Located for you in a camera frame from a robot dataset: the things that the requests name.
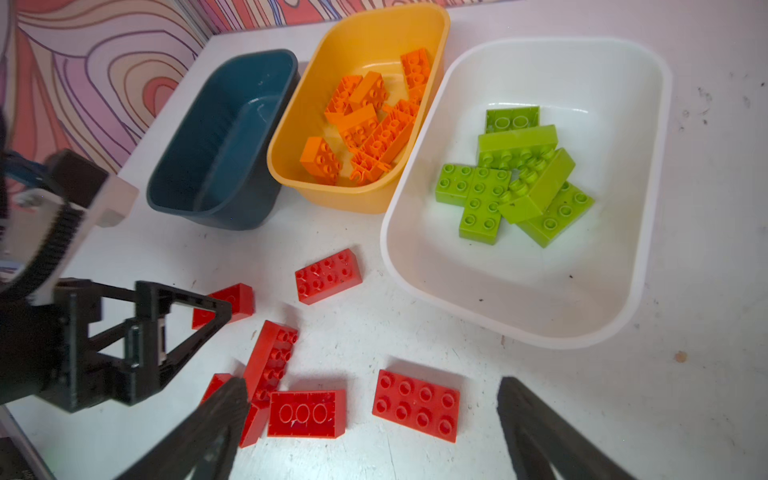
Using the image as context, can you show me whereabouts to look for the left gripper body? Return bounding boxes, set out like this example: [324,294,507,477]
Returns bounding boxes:
[40,279,162,413]

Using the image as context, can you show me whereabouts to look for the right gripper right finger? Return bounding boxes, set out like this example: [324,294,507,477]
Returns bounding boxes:
[497,377,632,479]

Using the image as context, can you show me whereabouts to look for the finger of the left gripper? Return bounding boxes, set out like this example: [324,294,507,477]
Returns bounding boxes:
[90,281,233,390]

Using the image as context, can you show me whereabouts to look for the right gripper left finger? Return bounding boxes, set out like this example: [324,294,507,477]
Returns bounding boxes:
[119,378,249,479]

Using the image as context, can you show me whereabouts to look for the red lego brick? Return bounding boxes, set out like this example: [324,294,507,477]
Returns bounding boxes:
[295,248,363,305]
[200,373,271,449]
[243,320,299,408]
[267,390,347,439]
[372,369,461,443]
[192,283,255,330]

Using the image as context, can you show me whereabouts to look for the small orange lego brick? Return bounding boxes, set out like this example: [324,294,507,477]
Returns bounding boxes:
[299,136,342,185]

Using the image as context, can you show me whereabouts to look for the orange lego chassis plate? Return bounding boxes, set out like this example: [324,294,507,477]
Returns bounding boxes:
[349,100,420,186]

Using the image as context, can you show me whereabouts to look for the small green lego cube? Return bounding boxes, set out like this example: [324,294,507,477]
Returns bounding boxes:
[435,164,476,207]

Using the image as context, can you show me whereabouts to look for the orange lego brick bottom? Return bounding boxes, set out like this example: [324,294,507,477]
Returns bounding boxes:
[324,75,363,125]

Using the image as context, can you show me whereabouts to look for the green lego brick top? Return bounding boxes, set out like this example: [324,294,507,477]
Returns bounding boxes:
[476,125,558,170]

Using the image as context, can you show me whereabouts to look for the long green lego brick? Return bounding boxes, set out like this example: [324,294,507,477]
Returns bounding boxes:
[459,167,512,245]

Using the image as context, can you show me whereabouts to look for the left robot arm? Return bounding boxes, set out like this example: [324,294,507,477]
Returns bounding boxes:
[1,138,232,413]

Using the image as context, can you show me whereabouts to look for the red lego brick bottom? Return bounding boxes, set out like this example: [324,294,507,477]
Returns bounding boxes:
[267,390,347,439]

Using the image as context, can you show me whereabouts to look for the dark teal plastic bin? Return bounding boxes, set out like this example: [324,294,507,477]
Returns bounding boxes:
[146,49,299,231]

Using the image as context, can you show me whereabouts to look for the white plastic bin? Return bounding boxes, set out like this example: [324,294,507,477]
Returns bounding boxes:
[381,38,672,349]

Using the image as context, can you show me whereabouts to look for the yellow plastic bin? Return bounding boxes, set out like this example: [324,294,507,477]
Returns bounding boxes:
[267,3,450,214]

